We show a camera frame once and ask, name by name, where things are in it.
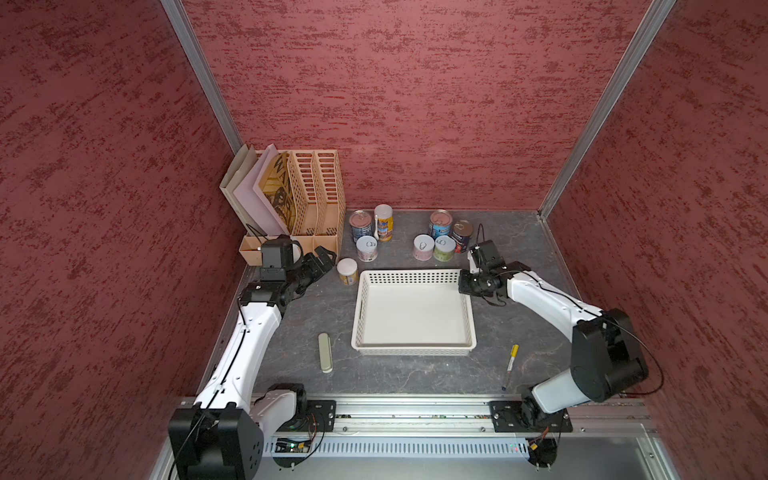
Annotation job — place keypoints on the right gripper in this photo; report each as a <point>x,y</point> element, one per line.
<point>463,283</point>

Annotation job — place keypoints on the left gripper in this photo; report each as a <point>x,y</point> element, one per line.
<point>319,271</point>

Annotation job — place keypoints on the dark can brown lid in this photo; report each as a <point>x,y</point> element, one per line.
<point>462,232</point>

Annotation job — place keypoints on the blue can pink lid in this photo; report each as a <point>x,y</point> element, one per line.
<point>440,223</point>
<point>361,224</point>

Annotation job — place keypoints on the white plastic basket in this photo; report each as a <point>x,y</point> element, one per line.
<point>412,313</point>

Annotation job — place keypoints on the tall yellow blue can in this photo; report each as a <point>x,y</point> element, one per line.
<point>383,215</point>

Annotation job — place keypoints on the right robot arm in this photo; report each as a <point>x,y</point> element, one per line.
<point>606,355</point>

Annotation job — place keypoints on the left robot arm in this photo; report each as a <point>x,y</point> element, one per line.
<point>223,434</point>

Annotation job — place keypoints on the yellow can white lid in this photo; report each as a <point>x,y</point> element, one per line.
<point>347,269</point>

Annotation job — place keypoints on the small pink white can left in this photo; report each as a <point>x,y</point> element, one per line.
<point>367,248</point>

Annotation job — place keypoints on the small green can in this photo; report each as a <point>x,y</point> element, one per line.
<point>444,248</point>

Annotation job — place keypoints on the yellow marker pen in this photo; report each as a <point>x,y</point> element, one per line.
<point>509,368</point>

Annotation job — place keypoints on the beige desk file organizer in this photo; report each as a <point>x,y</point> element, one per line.
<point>318,192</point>

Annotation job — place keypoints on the olive pencil case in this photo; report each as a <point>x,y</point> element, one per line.
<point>325,352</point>

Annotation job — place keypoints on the yellow patterned book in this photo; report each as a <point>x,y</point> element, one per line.
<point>275,184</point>

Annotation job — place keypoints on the lilac folder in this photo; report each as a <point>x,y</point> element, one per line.
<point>256,203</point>

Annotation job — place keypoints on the beige folder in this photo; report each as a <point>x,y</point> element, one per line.
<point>231,186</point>

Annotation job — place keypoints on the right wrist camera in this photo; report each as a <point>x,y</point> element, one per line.
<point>485,258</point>

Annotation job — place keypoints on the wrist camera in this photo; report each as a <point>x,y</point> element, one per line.
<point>282,252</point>
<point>485,258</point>

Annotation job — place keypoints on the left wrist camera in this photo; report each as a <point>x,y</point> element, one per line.
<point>282,252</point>

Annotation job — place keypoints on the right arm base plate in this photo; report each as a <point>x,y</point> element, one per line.
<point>523,417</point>

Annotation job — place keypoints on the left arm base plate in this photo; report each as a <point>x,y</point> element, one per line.
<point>318,415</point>

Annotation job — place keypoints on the aluminium front rail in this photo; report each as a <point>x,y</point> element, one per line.
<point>466,416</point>

